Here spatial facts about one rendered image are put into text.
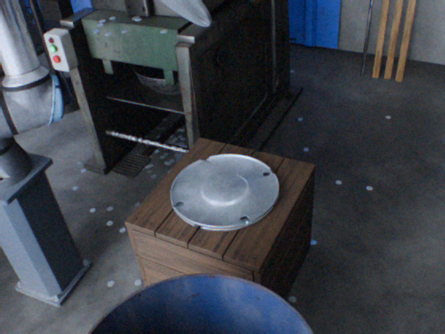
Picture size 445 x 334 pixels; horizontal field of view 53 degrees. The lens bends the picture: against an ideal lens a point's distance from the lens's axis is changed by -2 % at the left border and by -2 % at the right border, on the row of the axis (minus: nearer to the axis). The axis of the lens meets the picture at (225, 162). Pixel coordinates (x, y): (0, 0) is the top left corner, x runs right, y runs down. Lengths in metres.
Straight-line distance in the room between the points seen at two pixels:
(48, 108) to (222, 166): 0.49
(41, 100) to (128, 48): 0.50
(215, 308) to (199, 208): 0.32
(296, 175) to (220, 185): 0.21
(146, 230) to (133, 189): 0.69
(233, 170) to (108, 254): 0.58
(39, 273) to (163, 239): 0.46
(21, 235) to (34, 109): 0.37
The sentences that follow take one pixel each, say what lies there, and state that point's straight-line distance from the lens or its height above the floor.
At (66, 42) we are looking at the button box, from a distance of 1.66.
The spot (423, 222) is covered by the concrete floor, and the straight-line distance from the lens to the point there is 1.71.
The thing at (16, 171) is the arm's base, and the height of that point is 0.48.
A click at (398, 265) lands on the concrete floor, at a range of 1.55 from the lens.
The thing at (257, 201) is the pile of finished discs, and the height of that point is 0.36.
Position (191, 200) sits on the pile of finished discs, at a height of 0.36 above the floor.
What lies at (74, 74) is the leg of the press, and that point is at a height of 0.45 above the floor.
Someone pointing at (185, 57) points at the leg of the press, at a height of 0.59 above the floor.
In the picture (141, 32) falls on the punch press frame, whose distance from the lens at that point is 1.54.
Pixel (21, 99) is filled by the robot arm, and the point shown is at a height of 0.66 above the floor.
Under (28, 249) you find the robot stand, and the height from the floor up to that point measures 0.24.
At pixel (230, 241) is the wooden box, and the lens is 1.11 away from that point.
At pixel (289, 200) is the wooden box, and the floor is 0.35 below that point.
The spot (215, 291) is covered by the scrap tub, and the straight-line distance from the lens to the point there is 0.91.
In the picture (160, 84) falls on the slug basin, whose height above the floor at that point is 0.38.
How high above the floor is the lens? 1.17
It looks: 38 degrees down
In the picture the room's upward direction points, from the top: 5 degrees counter-clockwise
